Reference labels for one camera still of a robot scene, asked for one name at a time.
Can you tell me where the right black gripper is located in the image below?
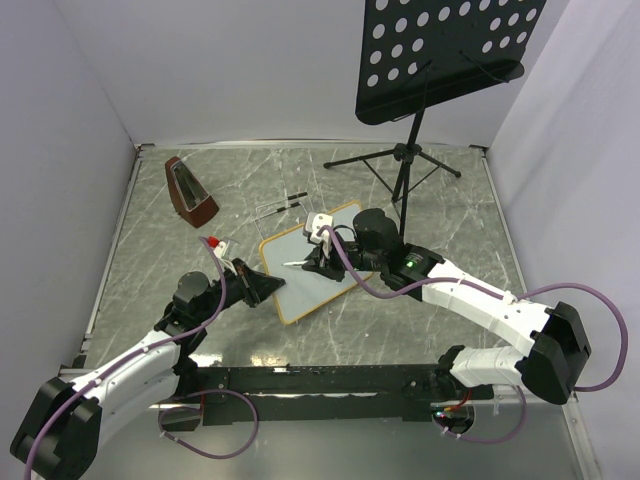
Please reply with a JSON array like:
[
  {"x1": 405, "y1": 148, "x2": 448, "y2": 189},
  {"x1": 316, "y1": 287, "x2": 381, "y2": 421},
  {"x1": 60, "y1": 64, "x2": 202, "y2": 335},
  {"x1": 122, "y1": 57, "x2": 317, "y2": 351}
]
[{"x1": 302, "y1": 232, "x2": 385, "y2": 282}]

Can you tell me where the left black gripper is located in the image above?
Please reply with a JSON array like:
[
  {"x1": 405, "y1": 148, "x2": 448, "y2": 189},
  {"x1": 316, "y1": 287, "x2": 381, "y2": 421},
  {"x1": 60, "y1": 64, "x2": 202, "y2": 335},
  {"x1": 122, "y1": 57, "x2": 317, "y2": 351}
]
[{"x1": 196, "y1": 257, "x2": 285, "y2": 323}]

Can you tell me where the yellow framed whiteboard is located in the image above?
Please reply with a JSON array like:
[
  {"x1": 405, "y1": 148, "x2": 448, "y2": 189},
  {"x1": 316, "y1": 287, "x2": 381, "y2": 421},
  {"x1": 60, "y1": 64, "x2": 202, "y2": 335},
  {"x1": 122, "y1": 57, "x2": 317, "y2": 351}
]
[{"x1": 259, "y1": 206, "x2": 357, "y2": 325}]

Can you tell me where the white whiteboard marker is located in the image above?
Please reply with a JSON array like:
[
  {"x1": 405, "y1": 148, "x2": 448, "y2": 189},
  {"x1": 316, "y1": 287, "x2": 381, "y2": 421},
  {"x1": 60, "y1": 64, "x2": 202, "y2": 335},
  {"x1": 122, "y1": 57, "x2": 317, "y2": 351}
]
[{"x1": 282, "y1": 260, "x2": 313, "y2": 267}]

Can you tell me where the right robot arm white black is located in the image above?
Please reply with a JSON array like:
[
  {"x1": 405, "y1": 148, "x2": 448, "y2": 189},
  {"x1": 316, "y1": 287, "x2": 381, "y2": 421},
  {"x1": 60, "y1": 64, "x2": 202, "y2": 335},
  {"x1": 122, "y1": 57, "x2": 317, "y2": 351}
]
[{"x1": 302, "y1": 208, "x2": 591, "y2": 405}]

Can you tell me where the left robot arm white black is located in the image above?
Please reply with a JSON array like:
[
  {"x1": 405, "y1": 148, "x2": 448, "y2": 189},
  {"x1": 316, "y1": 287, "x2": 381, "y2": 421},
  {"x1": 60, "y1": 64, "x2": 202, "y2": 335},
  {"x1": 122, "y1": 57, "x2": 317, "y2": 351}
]
[{"x1": 10, "y1": 259, "x2": 286, "y2": 479}]

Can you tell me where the brown wooden metronome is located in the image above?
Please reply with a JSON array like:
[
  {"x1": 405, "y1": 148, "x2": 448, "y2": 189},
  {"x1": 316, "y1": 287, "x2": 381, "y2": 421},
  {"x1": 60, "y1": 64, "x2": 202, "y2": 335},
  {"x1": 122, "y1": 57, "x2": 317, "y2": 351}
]
[{"x1": 165, "y1": 156, "x2": 220, "y2": 228}]

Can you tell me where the black music stand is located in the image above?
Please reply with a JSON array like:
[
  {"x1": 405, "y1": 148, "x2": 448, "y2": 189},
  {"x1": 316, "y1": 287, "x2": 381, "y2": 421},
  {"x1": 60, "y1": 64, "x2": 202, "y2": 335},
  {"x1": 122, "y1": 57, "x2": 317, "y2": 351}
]
[{"x1": 355, "y1": 0, "x2": 546, "y2": 221}]

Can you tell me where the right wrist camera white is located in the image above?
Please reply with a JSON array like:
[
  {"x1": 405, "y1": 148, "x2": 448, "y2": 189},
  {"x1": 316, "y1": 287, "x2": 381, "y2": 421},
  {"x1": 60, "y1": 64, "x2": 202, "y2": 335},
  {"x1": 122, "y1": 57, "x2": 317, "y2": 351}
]
[{"x1": 303, "y1": 212, "x2": 334, "y2": 258}]

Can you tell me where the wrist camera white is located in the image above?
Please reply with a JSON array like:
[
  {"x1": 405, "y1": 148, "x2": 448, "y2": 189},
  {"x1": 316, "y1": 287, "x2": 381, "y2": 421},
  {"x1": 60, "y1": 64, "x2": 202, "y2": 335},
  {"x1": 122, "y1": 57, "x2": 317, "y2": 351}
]
[
  {"x1": 206, "y1": 236, "x2": 239, "y2": 261},
  {"x1": 303, "y1": 212, "x2": 334, "y2": 258}
]

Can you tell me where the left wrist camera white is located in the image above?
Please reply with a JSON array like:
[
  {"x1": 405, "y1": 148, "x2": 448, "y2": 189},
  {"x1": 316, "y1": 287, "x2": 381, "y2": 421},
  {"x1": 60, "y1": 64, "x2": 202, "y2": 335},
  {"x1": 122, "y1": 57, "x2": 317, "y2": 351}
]
[{"x1": 206, "y1": 236, "x2": 239, "y2": 261}]

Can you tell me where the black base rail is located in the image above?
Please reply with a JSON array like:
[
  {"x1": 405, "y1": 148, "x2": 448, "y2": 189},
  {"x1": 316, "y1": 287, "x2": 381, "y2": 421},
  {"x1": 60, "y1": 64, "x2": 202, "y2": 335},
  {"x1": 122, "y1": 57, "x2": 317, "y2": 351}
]
[{"x1": 174, "y1": 364, "x2": 494, "y2": 426}]

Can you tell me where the aluminium extrusion frame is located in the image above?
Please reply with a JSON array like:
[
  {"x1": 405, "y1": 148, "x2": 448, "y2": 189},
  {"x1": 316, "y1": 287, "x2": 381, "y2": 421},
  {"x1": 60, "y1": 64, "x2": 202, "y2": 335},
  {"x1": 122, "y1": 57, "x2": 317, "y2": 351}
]
[{"x1": 26, "y1": 144, "x2": 146, "y2": 480}]

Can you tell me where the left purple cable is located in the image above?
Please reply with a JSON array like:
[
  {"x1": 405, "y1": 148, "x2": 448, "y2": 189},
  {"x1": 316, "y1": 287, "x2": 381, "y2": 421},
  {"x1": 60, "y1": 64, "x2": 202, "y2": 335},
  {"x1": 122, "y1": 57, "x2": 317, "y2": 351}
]
[{"x1": 21, "y1": 235, "x2": 261, "y2": 480}]

